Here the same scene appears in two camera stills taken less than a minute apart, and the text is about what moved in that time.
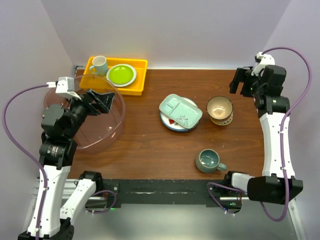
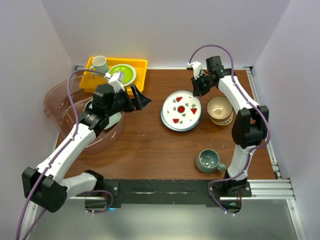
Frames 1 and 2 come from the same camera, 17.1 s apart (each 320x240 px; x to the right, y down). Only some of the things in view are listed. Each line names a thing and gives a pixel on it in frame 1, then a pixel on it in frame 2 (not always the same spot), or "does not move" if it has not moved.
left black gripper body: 80,109 → 122,102
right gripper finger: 245,77 → 201,90
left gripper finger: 104,100 → 140,102
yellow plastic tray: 90,81 does not move
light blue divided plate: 181,110 → 114,118
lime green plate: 121,75 does not move
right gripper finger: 239,77 → 196,92
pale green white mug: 100,65 does not move
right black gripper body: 253,80 → 203,81
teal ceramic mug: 207,161 does not move
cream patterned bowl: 220,109 does not move
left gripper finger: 105,98 → 137,94
